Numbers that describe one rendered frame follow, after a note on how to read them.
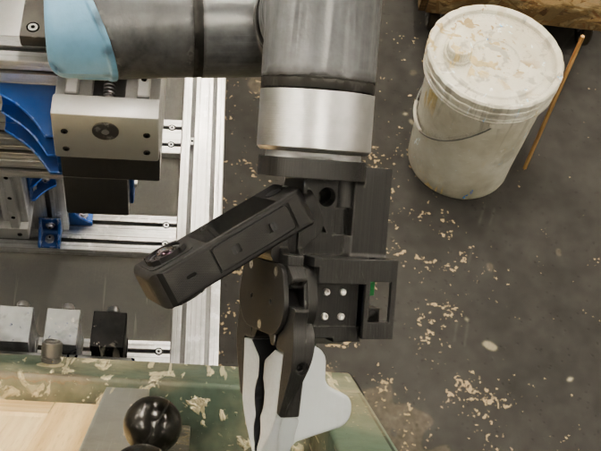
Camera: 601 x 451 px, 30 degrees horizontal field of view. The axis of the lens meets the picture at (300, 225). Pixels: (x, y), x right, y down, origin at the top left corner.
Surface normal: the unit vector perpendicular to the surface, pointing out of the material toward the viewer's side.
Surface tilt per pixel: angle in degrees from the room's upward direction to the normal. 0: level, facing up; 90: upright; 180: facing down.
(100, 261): 0
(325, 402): 45
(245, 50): 70
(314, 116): 39
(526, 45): 0
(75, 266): 0
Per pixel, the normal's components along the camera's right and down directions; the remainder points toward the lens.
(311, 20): -0.23, 0.04
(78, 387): 0.08, 0.07
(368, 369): 0.11, -0.55
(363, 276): 0.43, 0.09
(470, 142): -0.20, 0.83
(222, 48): 0.14, 0.59
